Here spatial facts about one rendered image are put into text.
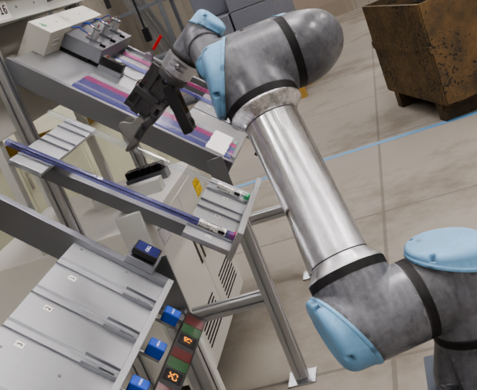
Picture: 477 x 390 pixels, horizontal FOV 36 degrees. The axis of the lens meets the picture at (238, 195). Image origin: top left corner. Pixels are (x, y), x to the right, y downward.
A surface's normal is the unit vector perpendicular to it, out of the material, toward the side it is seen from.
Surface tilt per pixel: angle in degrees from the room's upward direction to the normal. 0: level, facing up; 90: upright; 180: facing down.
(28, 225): 90
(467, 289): 86
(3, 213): 90
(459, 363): 73
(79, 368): 46
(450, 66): 90
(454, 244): 7
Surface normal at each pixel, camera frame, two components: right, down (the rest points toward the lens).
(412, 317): 0.13, 0.08
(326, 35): 0.61, -0.19
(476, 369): -0.42, 0.11
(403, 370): -0.35, -0.90
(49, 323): 0.43, -0.83
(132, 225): -0.14, 0.34
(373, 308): -0.04, -0.32
